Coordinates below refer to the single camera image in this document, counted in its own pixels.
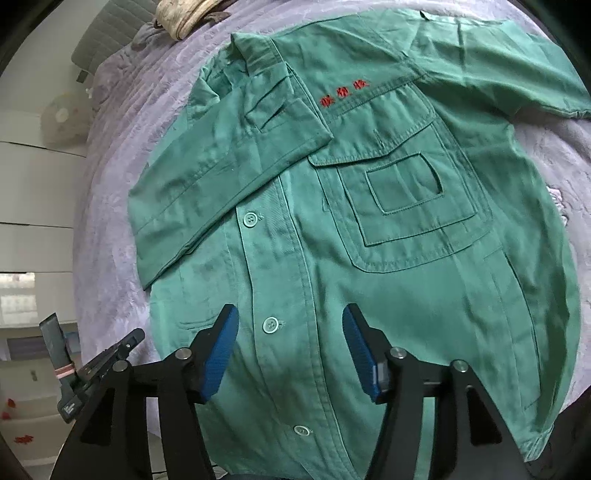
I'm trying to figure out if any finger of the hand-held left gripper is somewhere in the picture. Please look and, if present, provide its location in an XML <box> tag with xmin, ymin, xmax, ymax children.
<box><xmin>78</xmin><ymin>329</ymin><xmax>146</xmax><ymax>394</ymax></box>

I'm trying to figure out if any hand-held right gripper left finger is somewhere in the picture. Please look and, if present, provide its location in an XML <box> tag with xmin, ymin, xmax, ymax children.
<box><xmin>50</xmin><ymin>303</ymin><xmax>240</xmax><ymax>480</ymax></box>

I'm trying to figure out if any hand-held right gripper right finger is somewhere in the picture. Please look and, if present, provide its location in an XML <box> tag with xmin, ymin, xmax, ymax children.
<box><xmin>342</xmin><ymin>303</ymin><xmax>533</xmax><ymax>480</ymax></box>

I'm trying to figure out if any green work jacket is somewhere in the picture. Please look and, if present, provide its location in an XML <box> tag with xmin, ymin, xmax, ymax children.
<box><xmin>127</xmin><ymin>8</ymin><xmax>591</xmax><ymax>480</ymax></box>

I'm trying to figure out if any white storage box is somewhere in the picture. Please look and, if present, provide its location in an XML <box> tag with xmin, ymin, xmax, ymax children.
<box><xmin>0</xmin><ymin>357</ymin><xmax>75</xmax><ymax>468</ymax></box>

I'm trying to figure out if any white round fan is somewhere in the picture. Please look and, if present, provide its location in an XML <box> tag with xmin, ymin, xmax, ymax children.
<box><xmin>40</xmin><ymin>93</ymin><xmax>94</xmax><ymax>149</ymax></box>

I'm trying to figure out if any lavender plush blanket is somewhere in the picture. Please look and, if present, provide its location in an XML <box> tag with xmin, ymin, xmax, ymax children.
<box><xmin>69</xmin><ymin>0</ymin><xmax>591</xmax><ymax>462</ymax></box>

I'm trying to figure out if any grey quilted headboard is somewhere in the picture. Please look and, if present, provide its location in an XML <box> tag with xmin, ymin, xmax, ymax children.
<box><xmin>71</xmin><ymin>0</ymin><xmax>160</xmax><ymax>79</ymax></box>

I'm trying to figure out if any beige crumpled cloth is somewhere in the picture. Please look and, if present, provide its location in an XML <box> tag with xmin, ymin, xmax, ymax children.
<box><xmin>154</xmin><ymin>0</ymin><xmax>232</xmax><ymax>41</ymax></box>

